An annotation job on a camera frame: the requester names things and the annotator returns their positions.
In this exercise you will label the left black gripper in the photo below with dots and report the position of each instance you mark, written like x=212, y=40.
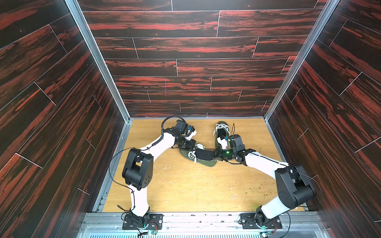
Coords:
x=192, y=143

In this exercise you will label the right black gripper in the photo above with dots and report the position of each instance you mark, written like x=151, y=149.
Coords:
x=217, y=153

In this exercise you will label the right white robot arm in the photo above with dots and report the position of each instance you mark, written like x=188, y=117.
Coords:
x=293, y=185

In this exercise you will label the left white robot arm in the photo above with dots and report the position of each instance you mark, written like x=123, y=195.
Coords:
x=138, y=169

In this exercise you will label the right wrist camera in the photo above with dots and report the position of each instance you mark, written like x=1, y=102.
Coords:
x=236, y=143

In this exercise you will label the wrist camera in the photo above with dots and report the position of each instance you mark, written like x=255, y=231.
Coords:
x=236, y=143
x=181, y=126

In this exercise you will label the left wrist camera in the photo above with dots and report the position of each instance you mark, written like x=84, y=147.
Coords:
x=181, y=126

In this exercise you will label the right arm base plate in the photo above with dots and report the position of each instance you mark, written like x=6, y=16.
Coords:
x=254, y=221

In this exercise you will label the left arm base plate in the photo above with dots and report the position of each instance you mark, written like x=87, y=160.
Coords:
x=150, y=221

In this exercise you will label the front aluminium frame rail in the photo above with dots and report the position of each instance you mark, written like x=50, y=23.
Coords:
x=203, y=225

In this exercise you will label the right aluminium corner post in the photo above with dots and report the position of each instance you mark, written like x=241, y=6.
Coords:
x=316, y=30

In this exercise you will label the aluminium corner post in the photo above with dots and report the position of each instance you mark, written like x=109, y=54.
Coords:
x=316, y=30
x=89, y=39

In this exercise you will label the left aluminium corner post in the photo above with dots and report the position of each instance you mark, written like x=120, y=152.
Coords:
x=89, y=39

